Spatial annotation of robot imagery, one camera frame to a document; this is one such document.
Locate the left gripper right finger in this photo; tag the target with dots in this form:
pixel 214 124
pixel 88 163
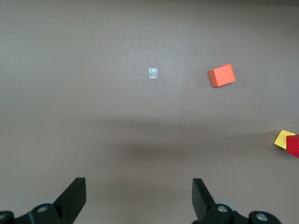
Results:
pixel 203 205

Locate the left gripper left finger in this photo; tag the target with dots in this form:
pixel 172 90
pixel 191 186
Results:
pixel 70 203

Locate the red wooden block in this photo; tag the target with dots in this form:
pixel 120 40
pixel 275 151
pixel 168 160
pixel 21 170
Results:
pixel 293 145

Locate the yellow wooden block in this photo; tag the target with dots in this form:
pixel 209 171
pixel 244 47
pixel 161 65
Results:
pixel 280 140

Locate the orange wooden block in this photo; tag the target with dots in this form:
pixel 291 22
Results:
pixel 222 75

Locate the small clear tape piece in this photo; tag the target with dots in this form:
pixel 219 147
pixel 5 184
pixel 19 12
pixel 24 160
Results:
pixel 153 73

